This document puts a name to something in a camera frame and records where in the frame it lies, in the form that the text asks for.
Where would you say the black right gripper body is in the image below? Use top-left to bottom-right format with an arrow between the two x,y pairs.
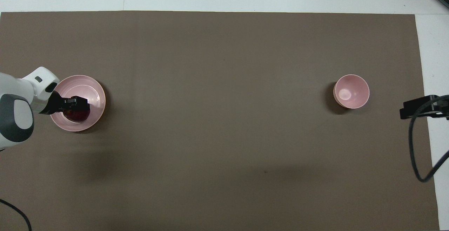
432,95 -> 449,120

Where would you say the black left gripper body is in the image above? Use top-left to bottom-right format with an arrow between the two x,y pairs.
43,91 -> 69,115

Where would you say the red apple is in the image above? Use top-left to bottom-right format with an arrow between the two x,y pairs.
64,110 -> 90,122

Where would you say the pink plate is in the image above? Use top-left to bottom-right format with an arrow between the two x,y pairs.
50,75 -> 106,132

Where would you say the pink bowl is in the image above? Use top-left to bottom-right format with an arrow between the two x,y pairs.
333,74 -> 370,109

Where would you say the brown table mat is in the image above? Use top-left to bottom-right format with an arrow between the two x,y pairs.
0,11 -> 440,231

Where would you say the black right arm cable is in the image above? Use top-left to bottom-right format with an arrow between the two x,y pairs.
409,96 -> 449,183

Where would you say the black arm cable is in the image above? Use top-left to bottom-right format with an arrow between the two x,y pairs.
409,96 -> 449,183
0,199 -> 33,231

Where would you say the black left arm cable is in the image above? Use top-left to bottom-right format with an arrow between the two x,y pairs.
0,199 -> 33,231

